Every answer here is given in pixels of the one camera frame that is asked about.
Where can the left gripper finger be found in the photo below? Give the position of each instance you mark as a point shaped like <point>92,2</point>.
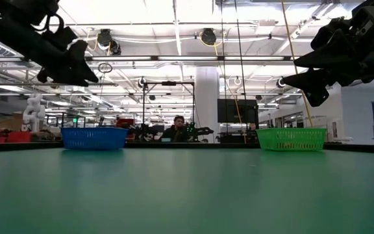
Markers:
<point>78,52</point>
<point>80,77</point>

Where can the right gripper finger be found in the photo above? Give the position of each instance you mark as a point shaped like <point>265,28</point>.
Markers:
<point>313,86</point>
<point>330,57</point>

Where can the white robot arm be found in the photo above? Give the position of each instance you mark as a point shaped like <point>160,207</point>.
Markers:
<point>33,112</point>

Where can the green plastic basket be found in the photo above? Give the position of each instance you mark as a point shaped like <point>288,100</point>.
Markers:
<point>291,139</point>

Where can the blue plastic basket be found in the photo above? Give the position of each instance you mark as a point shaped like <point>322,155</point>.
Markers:
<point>94,138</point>

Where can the black monitor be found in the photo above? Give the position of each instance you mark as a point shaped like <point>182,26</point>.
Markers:
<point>237,111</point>

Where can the red crate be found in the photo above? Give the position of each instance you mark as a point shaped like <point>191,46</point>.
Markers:
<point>19,137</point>

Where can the white building pillar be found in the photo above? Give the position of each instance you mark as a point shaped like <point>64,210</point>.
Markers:
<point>207,104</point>

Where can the long ceiling light strip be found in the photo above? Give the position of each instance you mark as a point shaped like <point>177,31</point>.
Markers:
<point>187,58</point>

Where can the person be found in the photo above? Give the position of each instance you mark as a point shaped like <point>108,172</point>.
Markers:
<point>178,130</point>

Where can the black camera rig frame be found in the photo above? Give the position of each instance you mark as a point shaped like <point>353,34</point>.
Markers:
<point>169,83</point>

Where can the black table frame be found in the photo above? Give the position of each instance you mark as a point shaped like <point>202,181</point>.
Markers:
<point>190,145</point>

